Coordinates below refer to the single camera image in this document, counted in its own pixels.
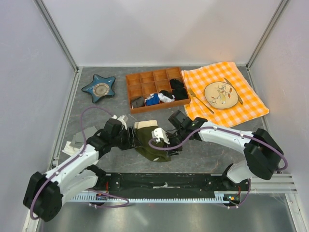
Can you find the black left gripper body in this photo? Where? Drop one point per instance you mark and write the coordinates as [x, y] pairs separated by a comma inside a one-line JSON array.
[[122, 140]]

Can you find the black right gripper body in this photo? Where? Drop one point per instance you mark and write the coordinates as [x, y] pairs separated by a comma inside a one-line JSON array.
[[176, 138]]

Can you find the olive green underwear cream waistband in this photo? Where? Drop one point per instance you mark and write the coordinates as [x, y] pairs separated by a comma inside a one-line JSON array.
[[144, 134]]

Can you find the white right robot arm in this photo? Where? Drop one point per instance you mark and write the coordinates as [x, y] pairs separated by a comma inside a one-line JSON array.
[[261, 152]]

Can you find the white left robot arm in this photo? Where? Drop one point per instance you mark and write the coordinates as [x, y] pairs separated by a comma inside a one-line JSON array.
[[46, 193]]

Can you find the grey rolled underwear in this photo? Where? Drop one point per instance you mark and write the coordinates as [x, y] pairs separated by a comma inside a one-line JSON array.
[[138, 102]]

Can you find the black white rolled underwear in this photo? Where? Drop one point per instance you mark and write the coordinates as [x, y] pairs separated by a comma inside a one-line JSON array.
[[166, 97]]

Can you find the blue white rolled underwear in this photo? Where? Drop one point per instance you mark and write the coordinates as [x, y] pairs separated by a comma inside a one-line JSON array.
[[152, 99]]

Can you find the white underwear pile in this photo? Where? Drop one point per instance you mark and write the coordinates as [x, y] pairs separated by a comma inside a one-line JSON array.
[[70, 150]]

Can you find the brass fork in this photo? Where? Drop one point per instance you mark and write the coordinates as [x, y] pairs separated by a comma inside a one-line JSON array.
[[191, 92]]

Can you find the blue star shaped dish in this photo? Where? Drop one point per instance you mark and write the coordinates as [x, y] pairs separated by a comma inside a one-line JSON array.
[[100, 87]]

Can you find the orange compartment organizer box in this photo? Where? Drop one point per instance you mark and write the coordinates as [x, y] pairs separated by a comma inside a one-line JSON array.
[[145, 83]]

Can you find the beige decorated plate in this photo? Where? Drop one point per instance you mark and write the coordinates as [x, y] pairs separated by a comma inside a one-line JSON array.
[[221, 95]]

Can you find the orange checkered cloth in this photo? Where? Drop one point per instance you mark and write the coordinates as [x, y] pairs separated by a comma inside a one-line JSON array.
[[249, 107]]

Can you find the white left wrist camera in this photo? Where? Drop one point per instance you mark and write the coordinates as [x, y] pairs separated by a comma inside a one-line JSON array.
[[123, 119]]

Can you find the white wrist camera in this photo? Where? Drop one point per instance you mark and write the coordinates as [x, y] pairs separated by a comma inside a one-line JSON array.
[[123, 119], [160, 135]]

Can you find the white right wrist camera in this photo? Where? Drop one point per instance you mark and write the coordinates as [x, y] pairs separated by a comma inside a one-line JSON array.
[[160, 135]]

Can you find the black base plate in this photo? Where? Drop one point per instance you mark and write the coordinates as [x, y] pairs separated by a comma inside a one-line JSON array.
[[169, 192]]

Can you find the light blue cable duct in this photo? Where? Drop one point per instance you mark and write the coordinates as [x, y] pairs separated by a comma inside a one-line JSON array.
[[92, 197]]

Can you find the aluminium front rail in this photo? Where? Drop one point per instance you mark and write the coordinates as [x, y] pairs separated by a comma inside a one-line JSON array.
[[272, 182]]

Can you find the aluminium left frame post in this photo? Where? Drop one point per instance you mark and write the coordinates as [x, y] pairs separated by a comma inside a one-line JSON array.
[[56, 33]]

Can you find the aluminium frame post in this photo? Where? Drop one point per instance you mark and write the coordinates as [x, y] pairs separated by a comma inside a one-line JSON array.
[[267, 32], [56, 33]]

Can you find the aluminium right frame post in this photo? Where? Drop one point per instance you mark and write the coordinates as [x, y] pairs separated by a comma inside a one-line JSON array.
[[267, 32]]

